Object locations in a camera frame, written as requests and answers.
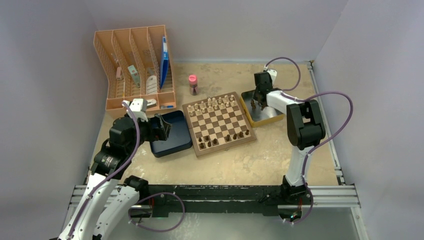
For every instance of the pink capped small bottle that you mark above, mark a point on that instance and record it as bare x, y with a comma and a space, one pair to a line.
193, 84

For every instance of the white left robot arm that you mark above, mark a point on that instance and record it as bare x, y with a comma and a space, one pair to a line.
92, 220

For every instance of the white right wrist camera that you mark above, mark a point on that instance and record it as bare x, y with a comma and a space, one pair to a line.
273, 74

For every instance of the wooden chess board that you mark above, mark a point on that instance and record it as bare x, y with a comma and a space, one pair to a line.
218, 127

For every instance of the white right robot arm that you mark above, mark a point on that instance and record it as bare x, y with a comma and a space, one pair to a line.
305, 128

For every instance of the teal white small box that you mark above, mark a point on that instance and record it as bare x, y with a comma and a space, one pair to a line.
135, 75

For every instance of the row of white chess pieces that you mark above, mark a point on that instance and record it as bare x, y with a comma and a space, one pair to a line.
214, 106

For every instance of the white striped card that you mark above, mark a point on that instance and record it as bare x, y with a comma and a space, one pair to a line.
151, 85

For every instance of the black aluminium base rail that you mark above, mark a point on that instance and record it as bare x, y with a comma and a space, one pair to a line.
267, 200

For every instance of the blue folder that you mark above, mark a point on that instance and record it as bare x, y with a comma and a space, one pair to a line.
164, 63

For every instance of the dark blue tin lid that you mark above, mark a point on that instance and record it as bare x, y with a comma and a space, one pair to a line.
179, 138

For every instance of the silver metal tin tray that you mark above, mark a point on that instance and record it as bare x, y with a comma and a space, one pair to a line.
258, 117

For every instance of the pink small item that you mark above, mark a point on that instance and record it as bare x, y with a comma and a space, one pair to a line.
119, 74

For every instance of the orange plastic file organizer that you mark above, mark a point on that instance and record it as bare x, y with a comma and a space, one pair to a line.
138, 64

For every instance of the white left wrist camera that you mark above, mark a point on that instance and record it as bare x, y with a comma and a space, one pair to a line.
138, 107

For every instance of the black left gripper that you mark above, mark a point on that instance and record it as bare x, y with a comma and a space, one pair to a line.
159, 132

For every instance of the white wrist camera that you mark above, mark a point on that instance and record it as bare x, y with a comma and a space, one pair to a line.
138, 107
273, 74

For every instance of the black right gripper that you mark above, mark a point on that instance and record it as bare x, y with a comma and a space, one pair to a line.
255, 97

